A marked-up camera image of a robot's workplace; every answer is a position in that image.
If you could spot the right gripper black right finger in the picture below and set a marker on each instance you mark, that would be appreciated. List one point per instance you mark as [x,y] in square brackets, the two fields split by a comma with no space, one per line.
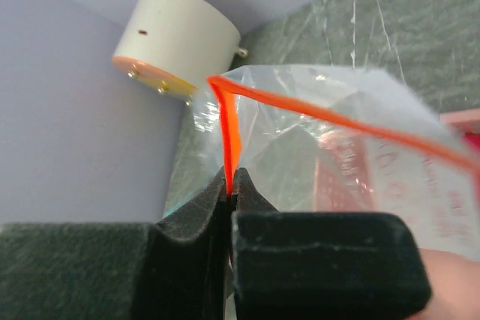
[322,265]

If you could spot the round cream drawer cabinet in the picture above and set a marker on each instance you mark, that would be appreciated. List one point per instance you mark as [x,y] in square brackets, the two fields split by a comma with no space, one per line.
[172,46]

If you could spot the clear blue-zipper zip bag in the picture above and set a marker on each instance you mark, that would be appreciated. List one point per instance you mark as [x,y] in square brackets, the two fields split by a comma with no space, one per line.
[170,210]

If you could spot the clear red-zipper zip bag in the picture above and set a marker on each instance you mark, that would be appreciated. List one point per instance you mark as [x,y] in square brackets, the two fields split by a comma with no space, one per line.
[300,163]

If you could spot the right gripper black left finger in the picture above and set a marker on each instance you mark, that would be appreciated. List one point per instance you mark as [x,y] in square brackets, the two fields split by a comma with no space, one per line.
[173,269]

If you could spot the pink perforated plastic basket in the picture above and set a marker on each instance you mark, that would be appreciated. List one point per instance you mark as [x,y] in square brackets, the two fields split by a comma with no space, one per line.
[365,172]

